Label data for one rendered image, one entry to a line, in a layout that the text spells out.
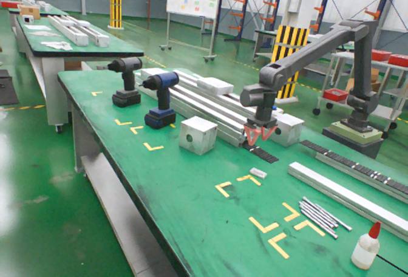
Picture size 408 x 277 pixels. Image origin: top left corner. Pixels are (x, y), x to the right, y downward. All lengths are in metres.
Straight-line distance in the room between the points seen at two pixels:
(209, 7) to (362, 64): 5.60
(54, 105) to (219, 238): 2.26
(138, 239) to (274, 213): 0.80
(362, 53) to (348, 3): 8.37
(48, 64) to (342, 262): 2.41
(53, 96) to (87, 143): 0.82
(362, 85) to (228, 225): 0.89
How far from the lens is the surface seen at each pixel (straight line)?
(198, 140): 0.95
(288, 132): 1.14
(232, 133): 1.06
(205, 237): 0.69
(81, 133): 1.97
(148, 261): 1.36
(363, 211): 0.93
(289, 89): 4.58
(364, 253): 0.74
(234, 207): 0.78
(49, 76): 2.66
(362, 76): 1.35
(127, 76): 1.33
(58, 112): 2.77
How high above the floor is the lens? 1.27
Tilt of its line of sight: 23 degrees down
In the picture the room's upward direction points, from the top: 7 degrees clockwise
